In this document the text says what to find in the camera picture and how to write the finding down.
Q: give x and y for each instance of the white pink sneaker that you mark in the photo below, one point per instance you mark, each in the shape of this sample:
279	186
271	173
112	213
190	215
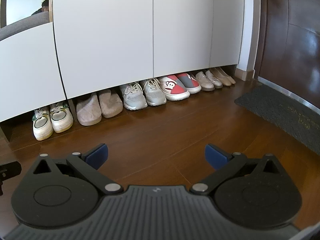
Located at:
133	98

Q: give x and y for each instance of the white cabinet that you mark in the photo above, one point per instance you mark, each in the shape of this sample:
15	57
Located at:
81	46

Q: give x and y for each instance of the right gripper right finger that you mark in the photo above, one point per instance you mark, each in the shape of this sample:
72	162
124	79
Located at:
225	165

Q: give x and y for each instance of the dark wooden door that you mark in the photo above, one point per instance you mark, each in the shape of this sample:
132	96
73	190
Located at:
291	47

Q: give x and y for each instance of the beige fuzzy slipper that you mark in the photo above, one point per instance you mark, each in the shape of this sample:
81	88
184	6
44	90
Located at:
110	103

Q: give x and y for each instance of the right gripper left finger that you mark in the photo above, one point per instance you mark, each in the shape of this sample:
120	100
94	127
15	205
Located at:
86	166

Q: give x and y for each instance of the white green sneaker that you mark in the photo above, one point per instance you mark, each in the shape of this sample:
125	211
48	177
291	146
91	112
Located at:
61	117
42	125

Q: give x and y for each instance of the beige pump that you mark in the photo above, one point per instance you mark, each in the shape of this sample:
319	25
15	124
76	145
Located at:
222	78
231	80

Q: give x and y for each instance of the beige quilted slipper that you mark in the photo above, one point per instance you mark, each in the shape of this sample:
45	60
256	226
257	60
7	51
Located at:
88	111

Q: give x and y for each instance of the dark door mat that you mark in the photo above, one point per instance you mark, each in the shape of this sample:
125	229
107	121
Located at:
286	113

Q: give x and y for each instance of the red grey slipper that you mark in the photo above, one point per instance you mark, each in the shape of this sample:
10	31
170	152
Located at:
172	88
189	82

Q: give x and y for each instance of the cream loafer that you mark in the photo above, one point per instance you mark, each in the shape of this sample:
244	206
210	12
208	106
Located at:
205	83
216	82

